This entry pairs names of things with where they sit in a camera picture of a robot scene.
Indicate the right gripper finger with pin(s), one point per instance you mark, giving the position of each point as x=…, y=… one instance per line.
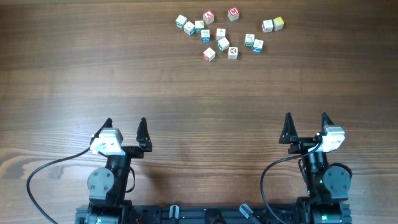
x=289, y=134
x=326, y=121

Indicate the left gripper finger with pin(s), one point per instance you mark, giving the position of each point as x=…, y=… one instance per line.
x=107, y=124
x=143, y=137

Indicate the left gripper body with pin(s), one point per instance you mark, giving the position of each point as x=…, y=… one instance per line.
x=129, y=149

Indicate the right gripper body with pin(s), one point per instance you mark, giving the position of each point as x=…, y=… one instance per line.
x=303, y=144

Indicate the blue-edged paw block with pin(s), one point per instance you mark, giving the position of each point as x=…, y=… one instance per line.
x=205, y=35

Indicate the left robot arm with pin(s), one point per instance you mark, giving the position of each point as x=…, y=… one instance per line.
x=108, y=185

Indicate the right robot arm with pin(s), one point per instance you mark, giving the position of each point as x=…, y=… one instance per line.
x=327, y=184

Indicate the red circle picture block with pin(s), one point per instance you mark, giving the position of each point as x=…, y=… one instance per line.
x=232, y=53

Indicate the red-edged block lower left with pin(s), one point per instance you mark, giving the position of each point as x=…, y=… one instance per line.
x=209, y=54

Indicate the red-edged block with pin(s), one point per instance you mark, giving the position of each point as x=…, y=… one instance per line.
x=209, y=54
x=267, y=25

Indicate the yellow letter S block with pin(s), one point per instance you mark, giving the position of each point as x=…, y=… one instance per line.
x=278, y=23

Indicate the red-edged block far right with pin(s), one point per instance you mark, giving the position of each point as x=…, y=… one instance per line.
x=267, y=25

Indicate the plain wooden block centre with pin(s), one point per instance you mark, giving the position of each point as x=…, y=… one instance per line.
x=220, y=33

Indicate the green-edged block upper row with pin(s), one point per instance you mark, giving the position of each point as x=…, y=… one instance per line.
x=199, y=25

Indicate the red letter M block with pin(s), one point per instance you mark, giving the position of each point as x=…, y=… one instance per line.
x=233, y=13

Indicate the red letter A block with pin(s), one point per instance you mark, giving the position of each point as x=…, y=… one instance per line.
x=208, y=17

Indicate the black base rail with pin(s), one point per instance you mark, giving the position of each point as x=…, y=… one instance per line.
x=288, y=213

